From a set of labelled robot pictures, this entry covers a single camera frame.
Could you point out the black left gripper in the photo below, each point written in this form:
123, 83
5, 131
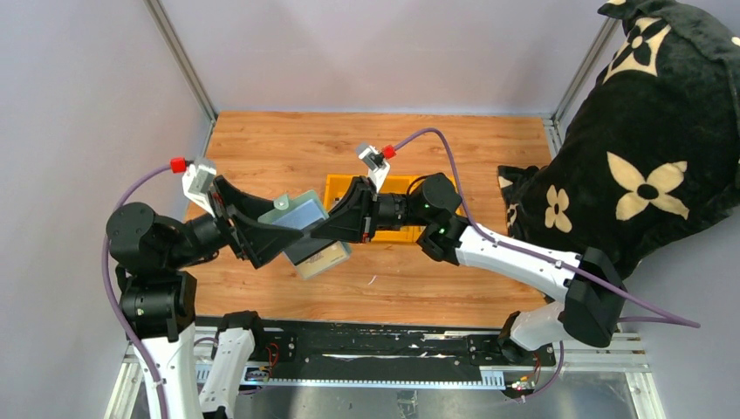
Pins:
229, 222

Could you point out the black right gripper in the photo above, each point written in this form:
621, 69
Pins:
367, 209

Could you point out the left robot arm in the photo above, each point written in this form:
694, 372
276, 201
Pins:
156, 306

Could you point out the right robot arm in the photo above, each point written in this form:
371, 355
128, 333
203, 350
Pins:
583, 288

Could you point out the yellow plastic bin left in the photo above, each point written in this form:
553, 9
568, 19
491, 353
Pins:
337, 191

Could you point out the yellow plastic bin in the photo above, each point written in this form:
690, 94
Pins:
337, 191
435, 200
389, 228

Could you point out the yellow plastic bin middle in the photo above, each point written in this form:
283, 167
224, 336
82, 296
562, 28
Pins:
389, 228

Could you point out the yellow plastic bin right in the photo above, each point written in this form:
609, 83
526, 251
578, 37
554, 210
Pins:
435, 200

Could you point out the black flower pattern blanket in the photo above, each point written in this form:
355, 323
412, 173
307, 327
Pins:
652, 154

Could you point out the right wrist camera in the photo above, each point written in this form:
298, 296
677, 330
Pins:
378, 167

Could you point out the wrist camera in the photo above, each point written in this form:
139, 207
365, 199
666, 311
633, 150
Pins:
378, 167
196, 182

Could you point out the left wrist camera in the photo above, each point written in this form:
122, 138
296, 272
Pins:
196, 182

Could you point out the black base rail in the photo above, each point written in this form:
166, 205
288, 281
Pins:
340, 351

